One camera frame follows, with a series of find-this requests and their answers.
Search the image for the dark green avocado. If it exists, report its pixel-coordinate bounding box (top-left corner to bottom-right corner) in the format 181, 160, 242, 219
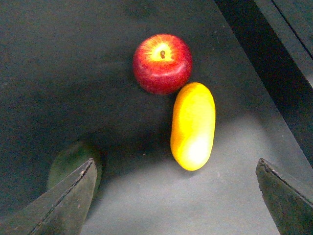
46, 141, 103, 195

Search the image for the yellow mango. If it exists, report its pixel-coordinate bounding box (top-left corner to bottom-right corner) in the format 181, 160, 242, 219
170, 82, 216, 171

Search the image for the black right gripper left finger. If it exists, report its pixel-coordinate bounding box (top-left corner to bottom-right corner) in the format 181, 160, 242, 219
0, 159, 97, 235

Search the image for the red apple near mango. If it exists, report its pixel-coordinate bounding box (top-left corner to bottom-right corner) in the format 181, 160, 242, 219
133, 34, 193, 95

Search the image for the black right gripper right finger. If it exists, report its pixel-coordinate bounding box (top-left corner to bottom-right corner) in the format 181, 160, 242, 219
255, 158, 313, 235

